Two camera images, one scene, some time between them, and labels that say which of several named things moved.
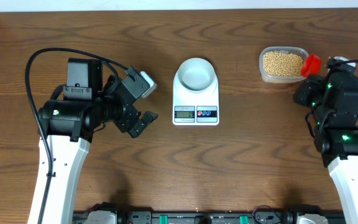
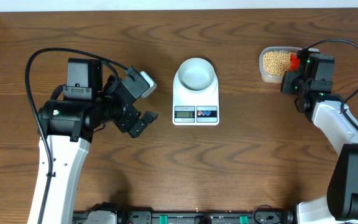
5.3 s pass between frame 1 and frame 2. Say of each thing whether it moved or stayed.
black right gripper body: moved
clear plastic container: stayed
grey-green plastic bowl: stayed
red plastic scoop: moved
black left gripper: stayed
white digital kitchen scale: stayed
